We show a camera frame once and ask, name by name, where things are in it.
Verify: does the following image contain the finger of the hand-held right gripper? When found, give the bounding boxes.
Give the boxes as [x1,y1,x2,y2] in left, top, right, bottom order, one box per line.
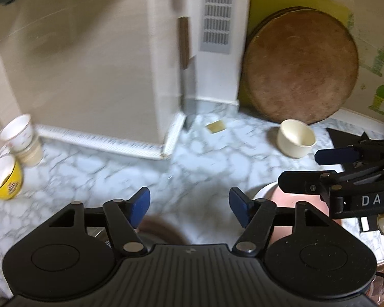
[278,170,344,196]
[314,140,384,167]

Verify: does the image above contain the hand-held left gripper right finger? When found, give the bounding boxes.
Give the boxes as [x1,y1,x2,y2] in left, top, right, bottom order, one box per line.
[229,186,335,257]

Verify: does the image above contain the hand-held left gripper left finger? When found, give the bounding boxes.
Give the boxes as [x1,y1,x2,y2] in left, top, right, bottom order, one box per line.
[49,186,152,257]

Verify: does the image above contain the pink pig-shaped plate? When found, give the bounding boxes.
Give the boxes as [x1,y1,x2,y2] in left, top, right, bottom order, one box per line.
[270,188,345,245]

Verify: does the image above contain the cream bowl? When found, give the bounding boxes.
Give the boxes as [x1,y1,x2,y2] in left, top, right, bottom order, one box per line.
[277,119,317,159]

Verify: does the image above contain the small yellow sponge piece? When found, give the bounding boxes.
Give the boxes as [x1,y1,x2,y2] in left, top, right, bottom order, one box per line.
[206,120,226,134]

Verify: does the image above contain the round wooden cutting board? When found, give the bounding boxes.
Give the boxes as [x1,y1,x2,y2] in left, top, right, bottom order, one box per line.
[241,6,360,125]

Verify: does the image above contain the beige paper cup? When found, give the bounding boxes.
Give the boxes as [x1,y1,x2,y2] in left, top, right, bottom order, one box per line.
[15,136,44,168]

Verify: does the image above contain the yellow paper cup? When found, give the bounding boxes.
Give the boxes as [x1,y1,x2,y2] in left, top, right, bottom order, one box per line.
[0,154,24,201]

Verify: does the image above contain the white floral paper cup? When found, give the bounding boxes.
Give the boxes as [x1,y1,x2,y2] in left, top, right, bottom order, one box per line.
[0,114,35,153]

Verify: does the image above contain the grey vent grille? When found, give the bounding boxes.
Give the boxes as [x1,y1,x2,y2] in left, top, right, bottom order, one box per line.
[200,0,235,53]

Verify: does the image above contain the cactus print wall sticker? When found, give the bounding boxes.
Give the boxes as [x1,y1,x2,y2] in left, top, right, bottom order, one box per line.
[339,12,384,126]

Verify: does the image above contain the brown-handled kitchen knife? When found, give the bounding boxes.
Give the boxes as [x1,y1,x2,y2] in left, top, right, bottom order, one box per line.
[178,17,197,130]

